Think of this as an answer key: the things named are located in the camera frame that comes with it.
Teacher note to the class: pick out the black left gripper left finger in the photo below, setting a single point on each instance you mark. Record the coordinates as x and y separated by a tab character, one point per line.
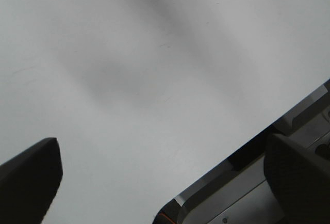
30	181

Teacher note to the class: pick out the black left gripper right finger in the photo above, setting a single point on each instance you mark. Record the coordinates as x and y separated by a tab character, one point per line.
299	180

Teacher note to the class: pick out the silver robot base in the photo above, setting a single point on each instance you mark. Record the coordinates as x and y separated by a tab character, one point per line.
236	190

